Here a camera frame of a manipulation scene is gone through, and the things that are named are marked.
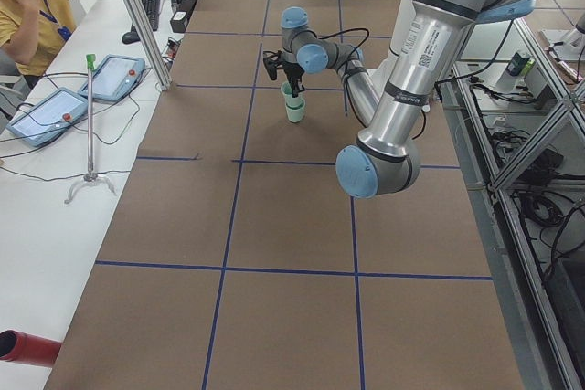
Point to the green carton box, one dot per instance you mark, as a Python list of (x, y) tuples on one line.
[(520, 63)]

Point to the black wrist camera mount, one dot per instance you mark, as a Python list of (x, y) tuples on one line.
[(272, 62)]

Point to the black keyboard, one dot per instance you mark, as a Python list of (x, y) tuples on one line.
[(151, 9)]

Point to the teach pendant tablet far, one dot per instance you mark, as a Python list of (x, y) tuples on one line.
[(114, 78)]

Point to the black box on desk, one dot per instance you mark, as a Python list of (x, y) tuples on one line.
[(179, 22)]

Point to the black computer mouse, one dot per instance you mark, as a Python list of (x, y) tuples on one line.
[(130, 37)]

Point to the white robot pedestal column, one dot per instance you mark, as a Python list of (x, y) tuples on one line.
[(404, 19)]

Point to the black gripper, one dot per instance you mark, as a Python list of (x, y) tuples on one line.
[(292, 70)]

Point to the teach pendant tablet near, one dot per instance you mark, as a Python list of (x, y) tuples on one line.
[(47, 120)]

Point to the teach pendant tablet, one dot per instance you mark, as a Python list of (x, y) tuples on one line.
[(114, 78), (47, 120)]

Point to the red cylinder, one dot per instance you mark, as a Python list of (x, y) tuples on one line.
[(23, 348)]

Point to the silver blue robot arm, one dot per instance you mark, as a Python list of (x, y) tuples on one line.
[(384, 158)]

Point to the aluminium frame post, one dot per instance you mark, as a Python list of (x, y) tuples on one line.
[(146, 34)]

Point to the person in yellow shirt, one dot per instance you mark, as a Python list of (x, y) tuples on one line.
[(33, 32)]

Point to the green cup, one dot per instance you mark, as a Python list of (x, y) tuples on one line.
[(295, 115), (292, 101)]

